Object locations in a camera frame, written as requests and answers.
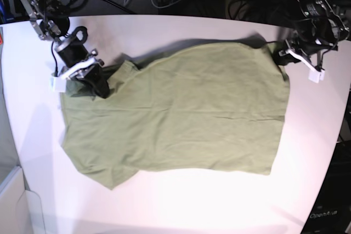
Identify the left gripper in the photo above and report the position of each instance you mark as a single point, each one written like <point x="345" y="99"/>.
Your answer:
<point x="294" y="50"/>

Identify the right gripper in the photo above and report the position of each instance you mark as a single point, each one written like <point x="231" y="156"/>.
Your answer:
<point x="91" y="71"/>

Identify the green T-shirt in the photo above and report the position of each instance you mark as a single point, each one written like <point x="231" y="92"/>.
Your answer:
<point x="218" y="106"/>

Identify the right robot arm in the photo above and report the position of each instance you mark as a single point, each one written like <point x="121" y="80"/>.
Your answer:
<point x="50" y="20"/>

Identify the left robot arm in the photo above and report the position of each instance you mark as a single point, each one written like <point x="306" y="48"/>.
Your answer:
<point x="317" y="32"/>

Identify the white cardboard box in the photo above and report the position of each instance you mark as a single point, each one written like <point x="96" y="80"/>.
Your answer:
<point x="21" y="210"/>

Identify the black OpenArm case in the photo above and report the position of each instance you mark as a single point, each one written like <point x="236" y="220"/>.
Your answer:
<point x="331" y="210"/>

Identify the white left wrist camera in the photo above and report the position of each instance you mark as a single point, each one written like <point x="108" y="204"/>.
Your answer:
<point x="316" y="76"/>

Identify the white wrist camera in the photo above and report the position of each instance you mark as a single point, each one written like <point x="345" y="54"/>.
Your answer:
<point x="58" y="84"/>
<point x="316" y="76"/>

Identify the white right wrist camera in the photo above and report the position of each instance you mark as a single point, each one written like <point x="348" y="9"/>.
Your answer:
<point x="58" y="84"/>

